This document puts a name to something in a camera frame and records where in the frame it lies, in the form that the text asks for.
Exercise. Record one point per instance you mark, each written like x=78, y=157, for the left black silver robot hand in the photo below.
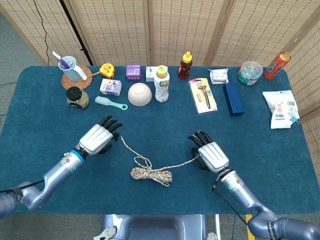
x=96, y=138

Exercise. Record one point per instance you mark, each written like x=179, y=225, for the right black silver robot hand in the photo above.
x=213, y=155

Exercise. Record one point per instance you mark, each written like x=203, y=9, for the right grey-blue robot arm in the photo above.
x=245, y=195

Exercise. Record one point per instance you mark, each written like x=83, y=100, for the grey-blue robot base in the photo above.
x=155, y=227

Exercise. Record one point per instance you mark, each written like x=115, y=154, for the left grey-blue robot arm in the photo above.
x=55, y=172

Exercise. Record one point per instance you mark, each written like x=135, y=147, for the green scrub brush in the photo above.
x=102, y=100

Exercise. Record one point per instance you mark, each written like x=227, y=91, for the glass jar black lid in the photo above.
x=77, y=100

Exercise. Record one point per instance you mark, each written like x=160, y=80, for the white purple small carton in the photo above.
x=110, y=87

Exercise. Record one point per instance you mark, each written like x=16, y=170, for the round woven brown coaster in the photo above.
x=85, y=83

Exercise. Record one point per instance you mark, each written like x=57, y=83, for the blue table cloth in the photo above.
x=100, y=195

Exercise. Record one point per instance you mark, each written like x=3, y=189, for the dark blue long box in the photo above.
x=233, y=100

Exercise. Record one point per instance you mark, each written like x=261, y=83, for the razor blister pack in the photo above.
x=202, y=95

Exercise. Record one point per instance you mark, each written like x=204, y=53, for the beige upturned bowl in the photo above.
x=140, y=95

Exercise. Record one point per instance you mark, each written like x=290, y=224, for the yellow tape measure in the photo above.
x=107, y=70

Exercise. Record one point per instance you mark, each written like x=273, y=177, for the purple cardboard box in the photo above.
x=133, y=72

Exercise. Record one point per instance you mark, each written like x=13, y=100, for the white wrapped tissue pack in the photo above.
x=218, y=76

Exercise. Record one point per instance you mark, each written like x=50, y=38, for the light blue toothbrush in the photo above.
x=70, y=63

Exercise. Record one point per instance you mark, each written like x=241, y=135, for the white plastic bag pack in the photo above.
x=277, y=105

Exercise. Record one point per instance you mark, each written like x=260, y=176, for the white drink bottle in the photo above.
x=162, y=87

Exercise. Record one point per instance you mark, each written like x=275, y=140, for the white blue small box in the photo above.
x=150, y=73

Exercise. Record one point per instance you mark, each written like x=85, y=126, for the blue binder clip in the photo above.
x=293, y=120

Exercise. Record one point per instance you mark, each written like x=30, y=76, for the black stand pole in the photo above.
x=84, y=50

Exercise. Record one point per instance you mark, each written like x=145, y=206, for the honey bottle yellow cap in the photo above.
x=185, y=70

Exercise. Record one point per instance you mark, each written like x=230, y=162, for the clear tub of clips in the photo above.
x=250, y=72

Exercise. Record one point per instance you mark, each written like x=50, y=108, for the orange drink can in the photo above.
x=275, y=67

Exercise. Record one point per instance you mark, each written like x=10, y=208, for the bamboo folding screen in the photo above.
x=112, y=30

